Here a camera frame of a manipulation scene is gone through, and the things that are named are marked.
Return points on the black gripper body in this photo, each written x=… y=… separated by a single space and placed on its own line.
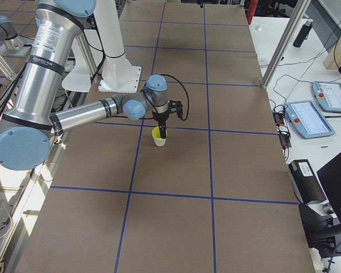
x=161 y=116

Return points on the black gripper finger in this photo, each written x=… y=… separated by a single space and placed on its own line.
x=162 y=129

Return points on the yellow plastic cup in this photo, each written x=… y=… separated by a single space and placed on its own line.
x=156 y=134

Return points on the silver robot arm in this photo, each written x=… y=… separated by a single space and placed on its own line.
x=25 y=130

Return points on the green plastic cup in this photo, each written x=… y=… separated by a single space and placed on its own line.
x=159 y=142

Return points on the white chair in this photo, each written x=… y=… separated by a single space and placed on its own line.
x=78 y=79

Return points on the near blue teach pendant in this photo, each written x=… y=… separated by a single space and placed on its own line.
x=308 y=120

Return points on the blue teach pendant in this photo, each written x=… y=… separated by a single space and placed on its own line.
x=308 y=120
x=328 y=95

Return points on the black box with label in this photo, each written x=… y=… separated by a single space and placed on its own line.
x=305 y=183

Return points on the black water bottle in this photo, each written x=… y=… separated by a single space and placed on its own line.
x=303 y=33

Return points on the far blue teach pendant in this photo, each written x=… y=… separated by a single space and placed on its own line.
x=328 y=95

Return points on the black monitor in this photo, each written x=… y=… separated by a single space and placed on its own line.
x=330 y=178

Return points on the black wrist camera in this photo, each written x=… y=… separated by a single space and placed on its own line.
x=175 y=107

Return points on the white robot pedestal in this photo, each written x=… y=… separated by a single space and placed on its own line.
x=118 y=74

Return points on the aluminium frame post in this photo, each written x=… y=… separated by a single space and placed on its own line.
x=290 y=29

